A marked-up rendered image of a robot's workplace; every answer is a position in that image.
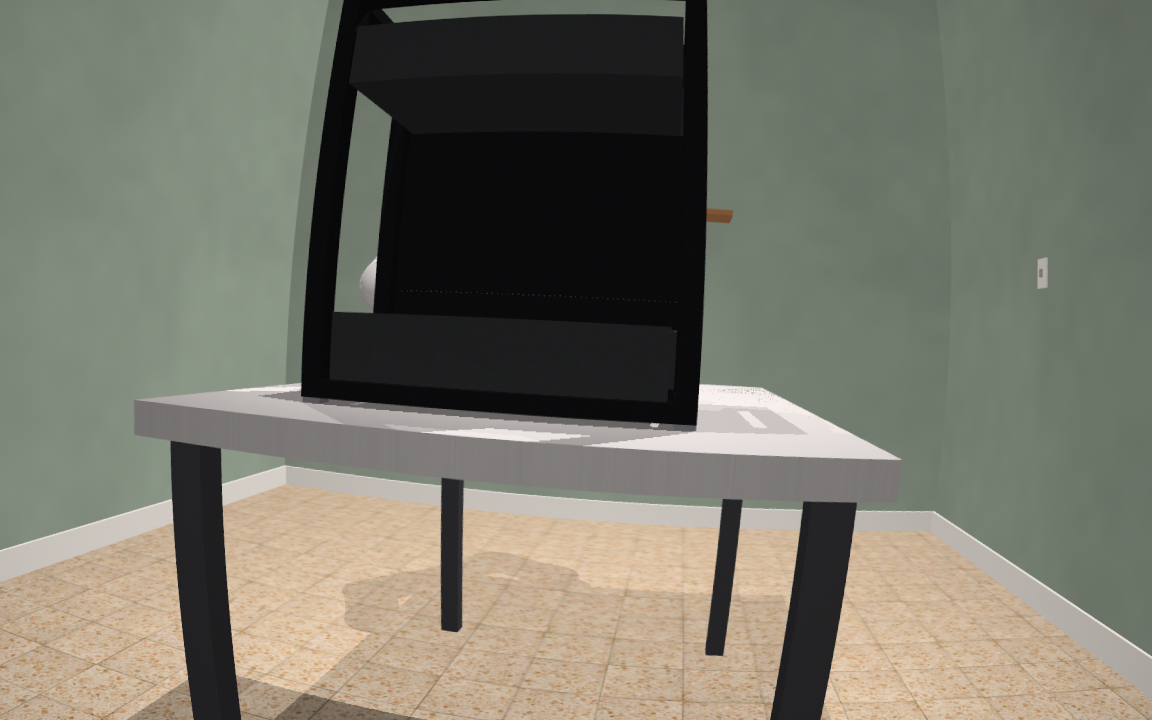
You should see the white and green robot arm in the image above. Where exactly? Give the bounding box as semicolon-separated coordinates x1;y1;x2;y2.
359;257;377;309

